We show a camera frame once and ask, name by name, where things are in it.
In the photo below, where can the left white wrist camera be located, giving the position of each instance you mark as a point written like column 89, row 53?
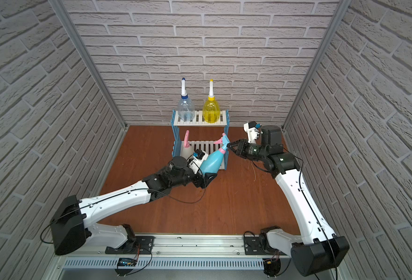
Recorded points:
column 199, row 159

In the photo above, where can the black round connector box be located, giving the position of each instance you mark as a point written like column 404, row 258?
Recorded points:
column 271, row 267

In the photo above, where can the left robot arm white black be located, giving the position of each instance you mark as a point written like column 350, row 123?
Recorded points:
column 75, row 223

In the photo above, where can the white pink spray bottle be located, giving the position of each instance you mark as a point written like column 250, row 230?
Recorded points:
column 187, row 149

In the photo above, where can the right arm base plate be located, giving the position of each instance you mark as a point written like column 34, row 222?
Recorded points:
column 266, row 245

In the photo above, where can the green circuit board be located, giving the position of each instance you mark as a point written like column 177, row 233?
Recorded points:
column 126, row 262

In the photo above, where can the clear spray bottle blue cap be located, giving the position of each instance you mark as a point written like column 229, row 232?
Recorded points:
column 186, row 107

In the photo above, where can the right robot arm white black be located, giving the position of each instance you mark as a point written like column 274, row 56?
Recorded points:
column 286, row 169

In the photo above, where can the blue white slatted shelf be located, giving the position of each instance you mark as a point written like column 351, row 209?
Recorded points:
column 202, row 134

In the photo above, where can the aluminium front rail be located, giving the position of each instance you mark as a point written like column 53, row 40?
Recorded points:
column 199, row 245

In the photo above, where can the teal pink spray bottle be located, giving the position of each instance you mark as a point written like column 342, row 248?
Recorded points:
column 213, row 162

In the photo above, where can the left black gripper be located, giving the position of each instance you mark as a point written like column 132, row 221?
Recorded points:
column 199, row 178

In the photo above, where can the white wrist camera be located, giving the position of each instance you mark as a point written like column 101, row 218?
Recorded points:
column 199, row 159
column 252, row 129

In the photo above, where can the yellow spray bottle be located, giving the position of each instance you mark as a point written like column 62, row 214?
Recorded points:
column 211, row 110

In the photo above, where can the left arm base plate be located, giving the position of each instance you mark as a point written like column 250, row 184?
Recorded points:
column 141, row 245

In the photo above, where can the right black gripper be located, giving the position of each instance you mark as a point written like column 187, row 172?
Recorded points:
column 237, row 144

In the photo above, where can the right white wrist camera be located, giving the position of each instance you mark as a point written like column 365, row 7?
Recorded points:
column 252, row 129

